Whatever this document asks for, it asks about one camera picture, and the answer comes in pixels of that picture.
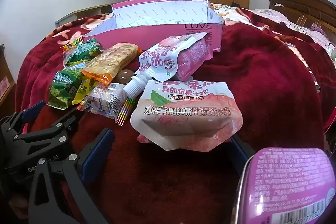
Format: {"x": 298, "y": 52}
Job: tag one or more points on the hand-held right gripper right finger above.
{"x": 240, "y": 151}

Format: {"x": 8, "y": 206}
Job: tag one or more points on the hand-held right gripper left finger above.
{"x": 97, "y": 153}

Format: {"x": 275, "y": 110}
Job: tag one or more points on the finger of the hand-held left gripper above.
{"x": 32, "y": 109}
{"x": 56, "y": 132}

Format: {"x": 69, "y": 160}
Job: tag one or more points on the clear packet with striped edges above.
{"x": 105, "y": 99}
{"x": 72, "y": 44}

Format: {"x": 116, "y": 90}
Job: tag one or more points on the purple round tin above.
{"x": 288, "y": 187}

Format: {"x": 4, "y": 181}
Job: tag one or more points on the large pink jelly pouch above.
{"x": 183, "y": 119}

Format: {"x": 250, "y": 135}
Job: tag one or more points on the small spouted jelly pouch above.
{"x": 173, "y": 56}

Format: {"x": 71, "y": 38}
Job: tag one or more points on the pink cardboard box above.
{"x": 162, "y": 35}

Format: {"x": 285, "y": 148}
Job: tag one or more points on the green snack packet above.
{"x": 84, "y": 52}
{"x": 63, "y": 87}

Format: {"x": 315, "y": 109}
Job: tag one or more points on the wooden bedside cabinet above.
{"x": 5, "y": 82}

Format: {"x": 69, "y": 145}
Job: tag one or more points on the yellow candy packet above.
{"x": 76, "y": 64}
{"x": 82, "y": 90}

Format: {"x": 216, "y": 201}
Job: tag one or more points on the dark red plush blanket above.
{"x": 262, "y": 82}

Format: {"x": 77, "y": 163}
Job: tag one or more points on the brown jelly cup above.
{"x": 125, "y": 77}

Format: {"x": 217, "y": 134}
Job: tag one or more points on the orange snack packet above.
{"x": 113, "y": 61}

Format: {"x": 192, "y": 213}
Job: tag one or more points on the smartphone on blanket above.
{"x": 302, "y": 64}

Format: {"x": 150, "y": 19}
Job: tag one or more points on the grey low shelf unit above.
{"x": 86, "y": 12}

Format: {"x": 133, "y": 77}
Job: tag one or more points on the pink cartoon print quilt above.
{"x": 315, "y": 35}

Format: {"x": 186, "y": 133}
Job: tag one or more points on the dark wooden headboard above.
{"x": 296, "y": 7}

